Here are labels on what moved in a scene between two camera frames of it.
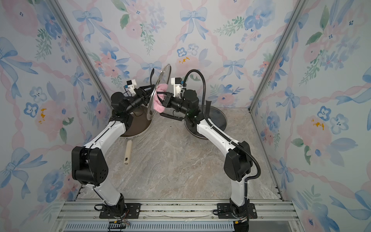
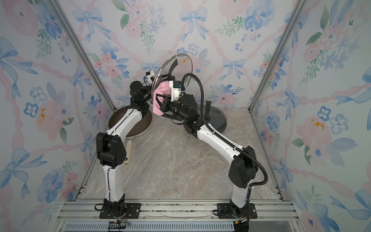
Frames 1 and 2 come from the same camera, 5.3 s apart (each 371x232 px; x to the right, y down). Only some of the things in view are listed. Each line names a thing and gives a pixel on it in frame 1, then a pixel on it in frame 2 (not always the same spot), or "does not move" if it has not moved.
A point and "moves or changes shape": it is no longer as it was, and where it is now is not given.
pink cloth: (158, 105) moves or changes shape
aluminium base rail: (273, 215) does not move
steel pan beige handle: (138, 123) does not move
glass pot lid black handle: (216, 117) does not move
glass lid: (163, 79) moves or changes shape
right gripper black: (168, 102) does not move
